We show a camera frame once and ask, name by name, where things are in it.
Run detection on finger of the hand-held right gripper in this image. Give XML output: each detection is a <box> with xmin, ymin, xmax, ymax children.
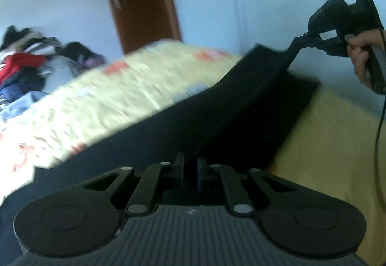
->
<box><xmin>286</xmin><ymin>33</ymin><xmax>325</xmax><ymax>56</ymax></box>

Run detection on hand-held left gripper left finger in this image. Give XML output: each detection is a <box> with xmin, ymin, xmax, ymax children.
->
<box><xmin>74</xmin><ymin>152</ymin><xmax>185</xmax><ymax>218</ymax></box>

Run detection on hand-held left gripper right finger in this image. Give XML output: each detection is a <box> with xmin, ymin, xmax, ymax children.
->
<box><xmin>196</xmin><ymin>157</ymin><xmax>306</xmax><ymax>218</ymax></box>

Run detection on black pants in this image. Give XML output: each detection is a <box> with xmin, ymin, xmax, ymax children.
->
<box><xmin>0</xmin><ymin>44</ymin><xmax>322</xmax><ymax>266</ymax></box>

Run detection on person's right hand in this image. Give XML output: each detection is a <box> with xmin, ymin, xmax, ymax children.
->
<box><xmin>347</xmin><ymin>29</ymin><xmax>380</xmax><ymax>88</ymax></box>

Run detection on yellow printed bedspread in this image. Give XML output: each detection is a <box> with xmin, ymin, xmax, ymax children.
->
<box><xmin>0</xmin><ymin>38</ymin><xmax>386</xmax><ymax>266</ymax></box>

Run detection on blue quilted blanket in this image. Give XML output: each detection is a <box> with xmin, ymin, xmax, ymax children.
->
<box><xmin>0</xmin><ymin>89</ymin><xmax>43</xmax><ymax>123</ymax></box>

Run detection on pile of clothes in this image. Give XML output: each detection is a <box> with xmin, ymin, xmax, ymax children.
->
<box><xmin>0</xmin><ymin>25</ymin><xmax>107</xmax><ymax>110</ymax></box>

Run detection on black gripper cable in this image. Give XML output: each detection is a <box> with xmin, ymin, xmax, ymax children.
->
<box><xmin>373</xmin><ymin>28</ymin><xmax>386</xmax><ymax>205</ymax></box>

